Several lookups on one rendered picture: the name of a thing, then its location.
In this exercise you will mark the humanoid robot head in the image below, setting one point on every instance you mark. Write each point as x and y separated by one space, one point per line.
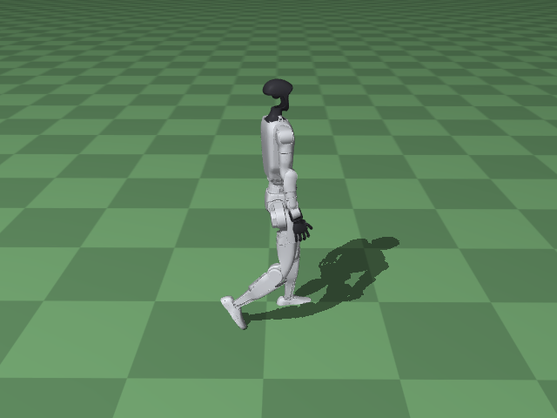
277 88

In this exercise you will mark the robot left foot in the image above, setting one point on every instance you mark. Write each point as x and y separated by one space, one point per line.
282 301

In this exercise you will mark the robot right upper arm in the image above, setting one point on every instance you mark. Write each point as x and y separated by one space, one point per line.
284 138

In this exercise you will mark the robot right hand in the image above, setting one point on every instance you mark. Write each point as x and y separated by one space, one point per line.
300 226

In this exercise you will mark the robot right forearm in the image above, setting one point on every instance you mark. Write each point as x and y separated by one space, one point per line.
289 188

